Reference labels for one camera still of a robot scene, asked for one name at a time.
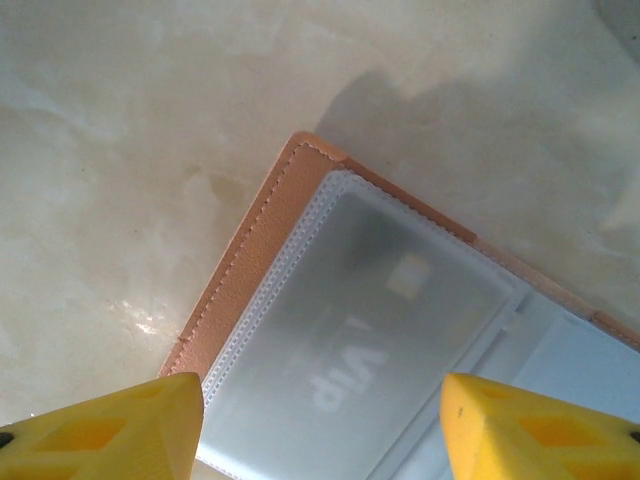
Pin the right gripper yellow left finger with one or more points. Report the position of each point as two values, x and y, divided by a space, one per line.
100 440

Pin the grey VIP card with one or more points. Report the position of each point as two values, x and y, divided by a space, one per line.
350 300

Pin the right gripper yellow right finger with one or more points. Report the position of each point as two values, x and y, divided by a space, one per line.
540 440

